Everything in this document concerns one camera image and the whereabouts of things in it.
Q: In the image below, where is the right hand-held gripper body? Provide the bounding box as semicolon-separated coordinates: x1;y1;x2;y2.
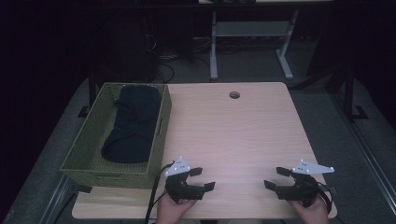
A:
275;159;335;209

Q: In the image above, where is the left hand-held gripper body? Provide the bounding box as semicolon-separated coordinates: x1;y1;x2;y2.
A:
164;156;206;204

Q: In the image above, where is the dark navy garment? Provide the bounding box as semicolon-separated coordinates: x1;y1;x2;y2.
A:
101;84;162;164

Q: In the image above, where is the green woven basket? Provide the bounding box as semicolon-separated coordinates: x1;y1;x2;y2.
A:
60;81;173;189

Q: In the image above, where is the person's left hand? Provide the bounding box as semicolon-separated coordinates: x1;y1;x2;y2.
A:
155;192;198;224

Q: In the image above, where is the person's right hand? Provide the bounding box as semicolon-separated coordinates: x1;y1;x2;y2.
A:
288;195;330;224

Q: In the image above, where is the black metal stand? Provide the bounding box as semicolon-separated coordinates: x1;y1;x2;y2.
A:
344;64;370;120
78;71;97;119

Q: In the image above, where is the dark computer tower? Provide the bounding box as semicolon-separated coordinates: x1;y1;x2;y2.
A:
102;12;160;83

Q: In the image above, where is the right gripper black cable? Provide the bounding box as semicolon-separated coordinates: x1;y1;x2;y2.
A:
314;181;334;216

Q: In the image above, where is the aluminium floor rail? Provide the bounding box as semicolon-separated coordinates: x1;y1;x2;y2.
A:
38;174;78;224
330;92;396;216

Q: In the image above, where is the tangle of floor cables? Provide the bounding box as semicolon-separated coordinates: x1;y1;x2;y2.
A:
152;36;213;83

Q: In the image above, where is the grey metal desk frame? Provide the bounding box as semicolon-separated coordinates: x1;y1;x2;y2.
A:
209;8;300;81

